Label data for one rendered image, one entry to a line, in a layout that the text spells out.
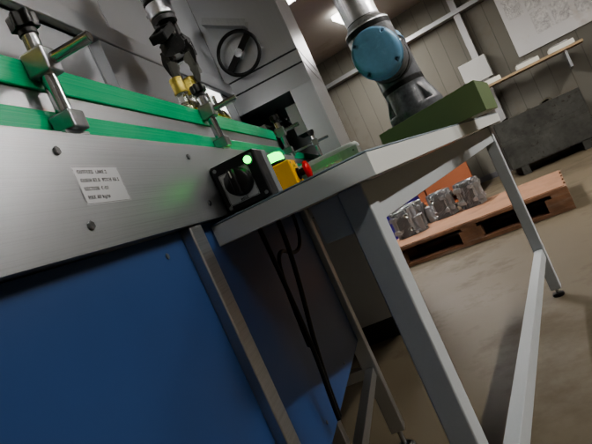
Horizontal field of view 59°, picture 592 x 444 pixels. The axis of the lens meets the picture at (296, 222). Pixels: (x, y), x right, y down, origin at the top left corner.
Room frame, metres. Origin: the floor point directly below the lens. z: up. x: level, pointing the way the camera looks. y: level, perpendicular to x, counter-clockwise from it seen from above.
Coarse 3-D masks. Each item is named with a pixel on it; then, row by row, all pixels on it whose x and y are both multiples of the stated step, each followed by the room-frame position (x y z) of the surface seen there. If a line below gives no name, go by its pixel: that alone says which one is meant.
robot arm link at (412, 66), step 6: (396, 30) 1.37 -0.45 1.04; (402, 36) 1.37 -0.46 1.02; (408, 48) 1.35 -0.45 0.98; (408, 54) 1.31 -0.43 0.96; (414, 60) 1.37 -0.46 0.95; (408, 66) 1.33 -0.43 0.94; (414, 66) 1.35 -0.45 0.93; (408, 72) 1.34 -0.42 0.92; (414, 72) 1.35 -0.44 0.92; (402, 78) 1.34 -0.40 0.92; (378, 84) 1.40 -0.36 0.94; (384, 84) 1.37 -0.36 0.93; (390, 84) 1.36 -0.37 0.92; (384, 90) 1.38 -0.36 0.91
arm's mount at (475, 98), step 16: (448, 96) 1.26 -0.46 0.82; (464, 96) 1.24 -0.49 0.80; (480, 96) 1.22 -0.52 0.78; (432, 112) 1.28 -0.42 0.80; (448, 112) 1.26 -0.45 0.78; (464, 112) 1.25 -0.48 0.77; (480, 112) 1.23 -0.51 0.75; (400, 128) 1.32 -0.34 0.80; (416, 128) 1.31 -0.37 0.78; (432, 128) 1.29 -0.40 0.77
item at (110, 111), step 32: (0, 64) 0.48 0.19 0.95; (0, 96) 0.47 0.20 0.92; (32, 96) 0.51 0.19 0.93; (96, 96) 0.63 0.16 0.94; (128, 96) 0.71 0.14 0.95; (32, 128) 0.49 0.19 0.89; (96, 128) 0.60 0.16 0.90; (128, 128) 0.67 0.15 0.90; (160, 128) 0.78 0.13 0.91; (192, 128) 0.91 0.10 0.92; (224, 128) 1.07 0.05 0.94; (256, 128) 1.35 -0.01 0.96
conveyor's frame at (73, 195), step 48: (0, 144) 0.41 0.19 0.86; (48, 144) 0.47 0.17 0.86; (96, 144) 0.55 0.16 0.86; (144, 144) 0.65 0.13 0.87; (0, 192) 0.39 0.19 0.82; (48, 192) 0.44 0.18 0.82; (96, 192) 0.51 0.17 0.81; (144, 192) 0.60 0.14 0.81; (192, 192) 0.73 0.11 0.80; (0, 240) 0.37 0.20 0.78; (48, 240) 0.42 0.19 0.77; (96, 240) 0.47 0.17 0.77; (144, 240) 0.60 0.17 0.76
